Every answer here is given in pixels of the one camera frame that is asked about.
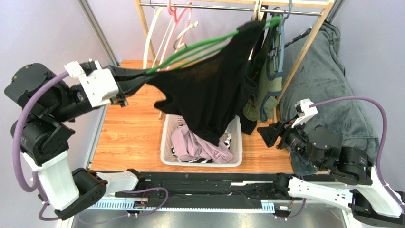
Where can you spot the mauve tank top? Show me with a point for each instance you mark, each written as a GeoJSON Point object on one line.
{"type": "Point", "coordinates": [196, 147]}

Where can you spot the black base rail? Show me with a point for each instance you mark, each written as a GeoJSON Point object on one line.
{"type": "Point", "coordinates": [208, 190]}

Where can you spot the grey fleece blanket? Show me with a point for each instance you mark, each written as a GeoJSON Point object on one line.
{"type": "Point", "coordinates": [320, 77]}

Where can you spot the aluminium frame post left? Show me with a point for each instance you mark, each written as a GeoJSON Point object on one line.
{"type": "Point", "coordinates": [88, 12]}

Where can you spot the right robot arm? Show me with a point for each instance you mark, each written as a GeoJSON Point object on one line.
{"type": "Point", "coordinates": [364, 197]}

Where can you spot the black garment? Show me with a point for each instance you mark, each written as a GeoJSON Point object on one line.
{"type": "Point", "coordinates": [255, 110]}

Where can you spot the black white striped tank top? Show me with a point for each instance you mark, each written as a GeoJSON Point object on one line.
{"type": "Point", "coordinates": [202, 159]}

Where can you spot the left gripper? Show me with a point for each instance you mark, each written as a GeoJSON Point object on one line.
{"type": "Point", "coordinates": [129, 87]}

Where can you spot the aluminium frame post right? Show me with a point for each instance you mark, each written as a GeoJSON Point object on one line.
{"type": "Point", "coordinates": [335, 10]}

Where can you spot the wooden clothes rack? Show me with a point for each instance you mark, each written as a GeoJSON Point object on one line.
{"type": "Point", "coordinates": [326, 7]}

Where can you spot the aluminium frame post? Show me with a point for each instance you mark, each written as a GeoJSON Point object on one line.
{"type": "Point", "coordinates": [88, 12]}
{"type": "Point", "coordinates": [335, 10]}

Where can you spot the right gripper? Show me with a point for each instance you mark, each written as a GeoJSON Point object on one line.
{"type": "Point", "coordinates": [282, 135]}

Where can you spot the beige wooden hanger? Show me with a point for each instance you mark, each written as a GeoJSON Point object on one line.
{"type": "Point", "coordinates": [179, 39]}

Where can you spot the light wooden hanger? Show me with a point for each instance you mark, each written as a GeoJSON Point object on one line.
{"type": "Point", "coordinates": [256, 17]}

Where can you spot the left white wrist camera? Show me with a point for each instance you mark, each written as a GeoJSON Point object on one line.
{"type": "Point", "coordinates": [98, 83]}

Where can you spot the olive green tank top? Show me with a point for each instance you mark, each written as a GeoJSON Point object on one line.
{"type": "Point", "coordinates": [265, 73]}

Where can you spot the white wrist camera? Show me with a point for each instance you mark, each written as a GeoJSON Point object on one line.
{"type": "Point", "coordinates": [98, 83]}
{"type": "Point", "coordinates": [305, 112]}

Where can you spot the green plastic hanger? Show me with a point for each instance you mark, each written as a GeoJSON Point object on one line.
{"type": "Point", "coordinates": [242, 39]}

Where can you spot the white plastic basket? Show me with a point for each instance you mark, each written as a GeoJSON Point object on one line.
{"type": "Point", "coordinates": [173, 121]}

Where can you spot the cream plastic hanger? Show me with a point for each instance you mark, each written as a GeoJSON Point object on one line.
{"type": "Point", "coordinates": [150, 57]}

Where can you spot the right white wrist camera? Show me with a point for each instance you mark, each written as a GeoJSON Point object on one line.
{"type": "Point", "coordinates": [305, 112]}

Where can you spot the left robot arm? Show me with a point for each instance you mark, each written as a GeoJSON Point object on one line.
{"type": "Point", "coordinates": [40, 135]}

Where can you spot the teal plastic hanger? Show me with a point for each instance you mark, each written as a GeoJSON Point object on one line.
{"type": "Point", "coordinates": [275, 58]}

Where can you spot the pink plastic hanger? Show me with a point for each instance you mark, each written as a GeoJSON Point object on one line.
{"type": "Point", "coordinates": [177, 17]}

